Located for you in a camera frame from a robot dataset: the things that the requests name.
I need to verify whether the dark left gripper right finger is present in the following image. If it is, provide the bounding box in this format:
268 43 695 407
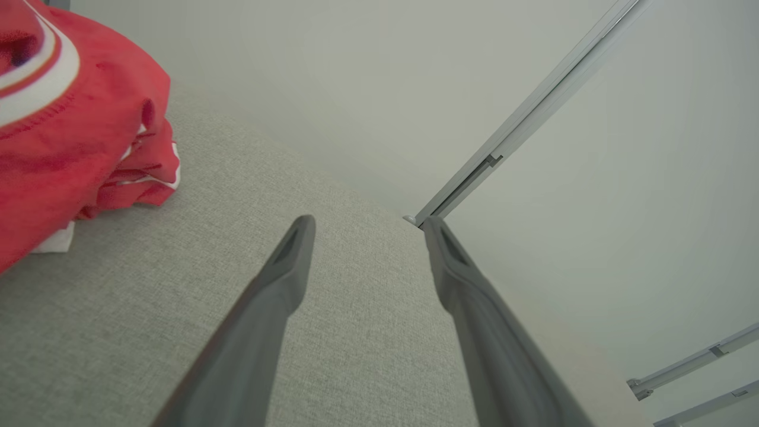
422 216 597 427

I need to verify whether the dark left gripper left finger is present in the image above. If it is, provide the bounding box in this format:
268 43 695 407
151 215 316 427

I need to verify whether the red and white jersey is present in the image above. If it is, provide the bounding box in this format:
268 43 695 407
0 0 181 275

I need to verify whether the grey aluminium frame rail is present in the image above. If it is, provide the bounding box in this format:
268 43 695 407
652 380 759 427
627 323 759 401

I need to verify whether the grey partition post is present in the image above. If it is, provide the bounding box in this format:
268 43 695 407
403 0 653 229

